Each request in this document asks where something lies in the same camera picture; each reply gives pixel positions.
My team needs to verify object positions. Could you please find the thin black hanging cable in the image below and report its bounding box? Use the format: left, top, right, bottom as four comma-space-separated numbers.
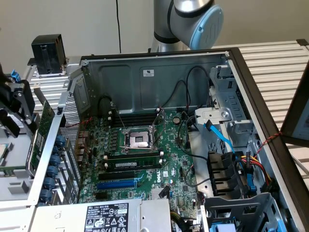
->
115, 0, 122, 54

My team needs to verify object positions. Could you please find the silver disk bay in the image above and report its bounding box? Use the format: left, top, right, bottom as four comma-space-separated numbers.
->
194, 65, 257, 136

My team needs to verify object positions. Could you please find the bare green RAM stick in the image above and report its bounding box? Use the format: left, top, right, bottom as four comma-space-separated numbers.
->
0, 165, 26, 176

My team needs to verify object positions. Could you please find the black box device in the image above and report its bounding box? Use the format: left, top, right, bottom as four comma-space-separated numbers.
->
31, 33, 67, 76

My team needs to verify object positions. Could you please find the red black twisted wire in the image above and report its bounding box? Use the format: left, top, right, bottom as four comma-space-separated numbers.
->
255, 131, 283, 155

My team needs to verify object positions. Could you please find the black looped wire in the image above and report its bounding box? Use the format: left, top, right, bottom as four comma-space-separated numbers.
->
186, 66, 211, 109

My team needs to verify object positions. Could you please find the black arched wire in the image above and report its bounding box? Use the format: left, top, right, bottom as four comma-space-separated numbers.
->
160, 80, 188, 108

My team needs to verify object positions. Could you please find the dark framed panel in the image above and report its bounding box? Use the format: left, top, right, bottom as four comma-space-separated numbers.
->
281, 61, 309, 148

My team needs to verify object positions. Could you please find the thin red wire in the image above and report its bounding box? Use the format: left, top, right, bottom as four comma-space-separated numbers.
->
65, 116, 94, 146

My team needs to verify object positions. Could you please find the silver power supply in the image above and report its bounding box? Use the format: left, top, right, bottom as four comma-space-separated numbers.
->
28, 198, 172, 232

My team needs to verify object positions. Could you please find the black wire over motherboard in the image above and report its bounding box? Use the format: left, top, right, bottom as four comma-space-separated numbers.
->
183, 154, 211, 187

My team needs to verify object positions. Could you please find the open grey PC case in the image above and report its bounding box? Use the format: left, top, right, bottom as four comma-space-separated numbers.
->
28, 47, 309, 232

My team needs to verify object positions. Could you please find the green graphics card black fan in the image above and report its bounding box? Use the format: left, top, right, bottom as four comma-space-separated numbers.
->
25, 87, 56, 171

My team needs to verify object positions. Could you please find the CPU socket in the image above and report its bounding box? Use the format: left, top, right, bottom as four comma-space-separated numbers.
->
120, 127, 157, 154

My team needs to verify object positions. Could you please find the blue plastic latch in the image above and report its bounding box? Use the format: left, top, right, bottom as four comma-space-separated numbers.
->
246, 166, 257, 193

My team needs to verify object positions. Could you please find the black plastic fan shroud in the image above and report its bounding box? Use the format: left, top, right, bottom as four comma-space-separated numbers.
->
207, 151, 242, 198

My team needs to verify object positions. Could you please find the green Dell motherboard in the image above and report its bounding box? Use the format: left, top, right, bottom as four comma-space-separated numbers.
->
77, 108, 201, 218

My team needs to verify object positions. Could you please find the CPU chip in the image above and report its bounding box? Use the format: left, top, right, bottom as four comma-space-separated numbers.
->
0, 142, 14, 166

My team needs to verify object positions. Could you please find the black RAM slot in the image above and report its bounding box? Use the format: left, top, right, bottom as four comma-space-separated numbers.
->
103, 151, 164, 161
108, 118, 157, 127
108, 111, 160, 120

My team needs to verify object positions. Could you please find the yellow red power wire bundle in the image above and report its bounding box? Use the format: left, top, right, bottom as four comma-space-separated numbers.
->
238, 154, 274, 187

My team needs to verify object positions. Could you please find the blue flat wire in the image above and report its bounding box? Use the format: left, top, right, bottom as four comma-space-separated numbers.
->
204, 122, 236, 154

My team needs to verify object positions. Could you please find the small silver heat sink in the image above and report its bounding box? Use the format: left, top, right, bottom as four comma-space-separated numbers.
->
151, 187, 169, 200

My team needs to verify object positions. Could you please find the silver socket cover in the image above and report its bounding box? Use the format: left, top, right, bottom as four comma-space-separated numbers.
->
151, 108, 168, 136

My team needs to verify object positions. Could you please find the thin locking lever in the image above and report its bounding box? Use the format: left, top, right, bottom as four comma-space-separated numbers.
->
111, 101, 126, 129
120, 145, 155, 151

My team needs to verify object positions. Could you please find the grey disk bay cage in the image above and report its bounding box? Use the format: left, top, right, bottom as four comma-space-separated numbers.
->
200, 192, 292, 232

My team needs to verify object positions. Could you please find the long black expansion slot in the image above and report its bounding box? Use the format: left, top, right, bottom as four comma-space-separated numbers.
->
98, 171, 136, 181

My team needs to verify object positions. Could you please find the grey parts rack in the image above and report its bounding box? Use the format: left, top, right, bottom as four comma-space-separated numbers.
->
0, 113, 51, 206

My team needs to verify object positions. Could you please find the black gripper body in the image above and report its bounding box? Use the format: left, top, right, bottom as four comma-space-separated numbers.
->
0, 63, 15, 107

